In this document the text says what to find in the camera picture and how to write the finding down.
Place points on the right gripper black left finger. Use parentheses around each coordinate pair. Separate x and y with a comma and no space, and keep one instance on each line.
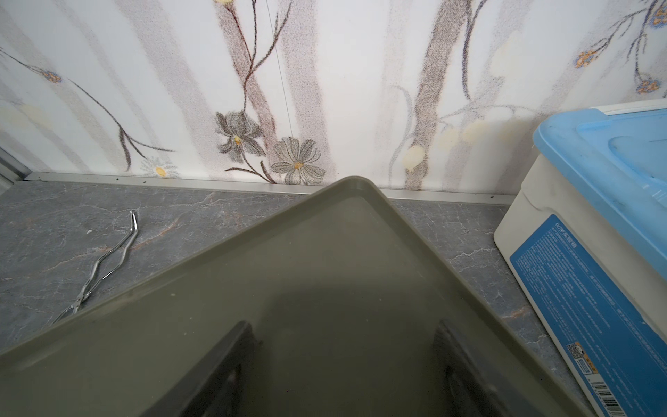
(213,387)

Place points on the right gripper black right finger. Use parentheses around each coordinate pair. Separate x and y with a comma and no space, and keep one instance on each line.
(485,373)

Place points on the olive green drawer cabinet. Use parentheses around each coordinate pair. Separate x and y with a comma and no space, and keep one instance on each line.
(343,290)

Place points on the white storage bin blue lid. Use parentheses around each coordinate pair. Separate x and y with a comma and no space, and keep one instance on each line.
(586,240)

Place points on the metal tongs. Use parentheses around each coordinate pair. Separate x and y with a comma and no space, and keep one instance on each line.
(97,276)

